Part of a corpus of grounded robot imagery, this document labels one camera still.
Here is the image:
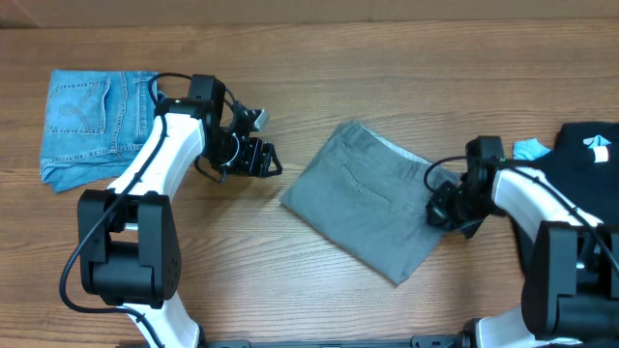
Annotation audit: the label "grey cotton shorts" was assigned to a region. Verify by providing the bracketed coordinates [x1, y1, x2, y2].
[280, 122, 457, 285]

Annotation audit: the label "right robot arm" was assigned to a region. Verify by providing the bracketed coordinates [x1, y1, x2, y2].
[426, 136, 618, 347]

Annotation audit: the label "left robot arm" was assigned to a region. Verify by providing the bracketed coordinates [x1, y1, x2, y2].
[59, 74, 282, 348]

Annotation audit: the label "light blue garment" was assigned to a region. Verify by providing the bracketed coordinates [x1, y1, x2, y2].
[513, 138, 551, 160]

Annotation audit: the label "black shirt with label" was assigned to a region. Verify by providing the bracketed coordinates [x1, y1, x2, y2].
[531, 122, 618, 225]

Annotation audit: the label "folded blue denim jeans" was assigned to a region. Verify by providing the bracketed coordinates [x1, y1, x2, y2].
[40, 70, 157, 192]

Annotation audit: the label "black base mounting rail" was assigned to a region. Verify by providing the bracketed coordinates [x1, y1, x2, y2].
[115, 333, 475, 348]

